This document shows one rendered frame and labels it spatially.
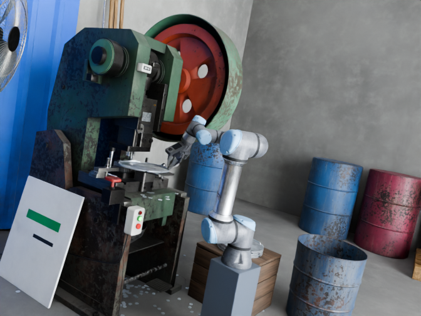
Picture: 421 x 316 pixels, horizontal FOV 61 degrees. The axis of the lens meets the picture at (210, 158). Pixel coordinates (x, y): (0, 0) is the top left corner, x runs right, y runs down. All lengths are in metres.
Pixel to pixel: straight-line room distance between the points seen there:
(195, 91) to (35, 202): 1.17
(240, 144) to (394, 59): 3.67
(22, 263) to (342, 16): 4.52
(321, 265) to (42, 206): 1.63
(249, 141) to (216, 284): 0.71
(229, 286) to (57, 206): 1.05
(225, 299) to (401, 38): 4.02
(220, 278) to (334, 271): 0.73
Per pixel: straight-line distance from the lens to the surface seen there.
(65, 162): 2.18
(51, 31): 3.13
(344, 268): 2.24
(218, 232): 1.65
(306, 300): 2.33
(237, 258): 1.76
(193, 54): 2.41
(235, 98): 2.26
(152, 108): 2.11
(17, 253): 2.41
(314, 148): 5.03
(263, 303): 2.42
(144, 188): 2.04
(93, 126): 2.17
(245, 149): 1.56
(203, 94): 2.31
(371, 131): 4.90
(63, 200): 2.15
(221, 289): 1.81
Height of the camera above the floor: 1.13
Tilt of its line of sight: 6 degrees down
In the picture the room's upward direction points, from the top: 10 degrees clockwise
